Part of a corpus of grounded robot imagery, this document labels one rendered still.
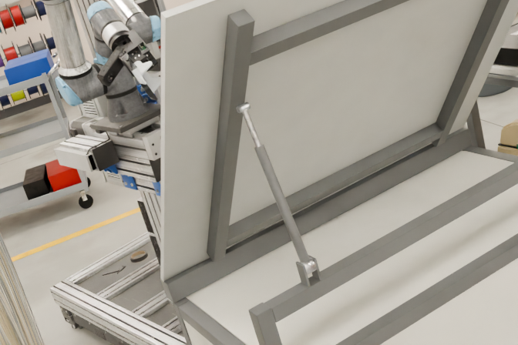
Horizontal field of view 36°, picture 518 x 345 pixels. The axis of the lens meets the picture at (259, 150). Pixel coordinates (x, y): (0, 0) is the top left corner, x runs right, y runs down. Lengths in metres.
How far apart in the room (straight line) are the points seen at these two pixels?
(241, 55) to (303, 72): 0.30
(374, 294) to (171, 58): 0.86
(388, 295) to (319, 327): 0.20
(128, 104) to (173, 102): 1.20
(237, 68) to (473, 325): 0.95
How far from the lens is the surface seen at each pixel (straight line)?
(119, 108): 2.90
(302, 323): 2.05
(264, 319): 1.76
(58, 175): 5.61
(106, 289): 3.89
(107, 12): 2.36
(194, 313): 2.24
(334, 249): 2.35
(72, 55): 2.79
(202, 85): 1.71
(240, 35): 1.59
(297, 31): 1.71
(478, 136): 2.90
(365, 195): 2.58
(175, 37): 1.56
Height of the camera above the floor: 1.89
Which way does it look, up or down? 19 degrees down
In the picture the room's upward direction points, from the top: 16 degrees counter-clockwise
